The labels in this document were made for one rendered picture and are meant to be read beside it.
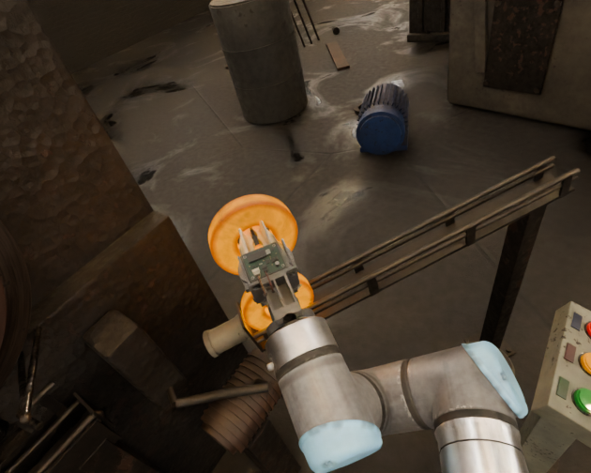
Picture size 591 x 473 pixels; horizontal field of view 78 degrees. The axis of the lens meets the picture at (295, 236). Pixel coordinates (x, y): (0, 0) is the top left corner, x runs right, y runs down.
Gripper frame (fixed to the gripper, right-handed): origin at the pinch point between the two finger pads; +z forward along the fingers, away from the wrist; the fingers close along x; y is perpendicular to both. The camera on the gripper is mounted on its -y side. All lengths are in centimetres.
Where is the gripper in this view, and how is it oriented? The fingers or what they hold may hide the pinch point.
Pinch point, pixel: (250, 229)
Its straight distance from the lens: 63.2
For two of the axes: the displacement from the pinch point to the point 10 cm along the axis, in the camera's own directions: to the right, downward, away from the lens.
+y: -1.0, -5.3, -8.4
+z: -3.8, -7.6, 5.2
